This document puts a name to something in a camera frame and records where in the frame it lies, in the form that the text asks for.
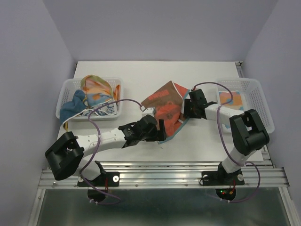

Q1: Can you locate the dark blue towel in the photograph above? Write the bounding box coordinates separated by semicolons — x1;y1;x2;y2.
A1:
59;90;87;126

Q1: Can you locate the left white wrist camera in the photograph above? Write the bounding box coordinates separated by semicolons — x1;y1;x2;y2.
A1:
142;107;156;117

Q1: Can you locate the right white plastic basket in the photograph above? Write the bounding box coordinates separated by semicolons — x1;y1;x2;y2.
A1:
216;78;275;134

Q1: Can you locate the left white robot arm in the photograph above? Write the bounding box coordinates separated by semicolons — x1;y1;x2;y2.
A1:
45;115;167;187

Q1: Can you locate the orange pastel patterned towel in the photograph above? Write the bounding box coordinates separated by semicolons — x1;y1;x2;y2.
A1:
80;75;121;108

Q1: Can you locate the orange brown bear towel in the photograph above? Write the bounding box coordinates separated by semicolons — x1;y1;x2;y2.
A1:
142;81;190;144

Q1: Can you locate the left white plastic basket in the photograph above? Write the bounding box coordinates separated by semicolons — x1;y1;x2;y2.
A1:
55;75;124;123

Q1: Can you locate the white plastic basket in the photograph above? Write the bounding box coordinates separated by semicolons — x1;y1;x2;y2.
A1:
55;75;124;123
216;78;275;134

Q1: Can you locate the aluminium mounting rail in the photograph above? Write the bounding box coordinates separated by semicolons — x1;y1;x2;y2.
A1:
38;161;290;189

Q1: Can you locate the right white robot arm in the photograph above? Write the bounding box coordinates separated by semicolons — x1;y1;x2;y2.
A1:
184;89;269;186

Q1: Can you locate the blue polka dot towel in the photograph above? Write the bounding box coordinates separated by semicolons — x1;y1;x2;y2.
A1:
218;90;244;130

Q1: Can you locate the white blue print towel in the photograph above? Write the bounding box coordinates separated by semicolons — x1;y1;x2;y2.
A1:
81;101;118;116

